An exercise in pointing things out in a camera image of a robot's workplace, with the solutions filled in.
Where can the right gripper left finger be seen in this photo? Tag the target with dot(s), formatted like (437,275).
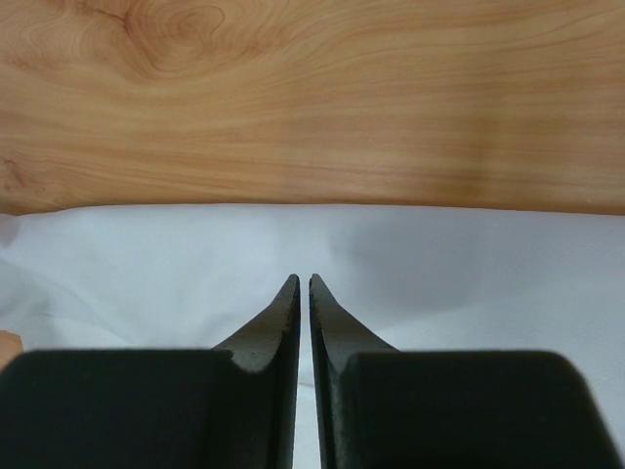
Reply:
(230,406)

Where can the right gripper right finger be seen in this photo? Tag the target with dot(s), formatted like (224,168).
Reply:
(379,407)

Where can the white t-shirt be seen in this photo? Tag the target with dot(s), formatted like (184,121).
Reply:
(422,279)

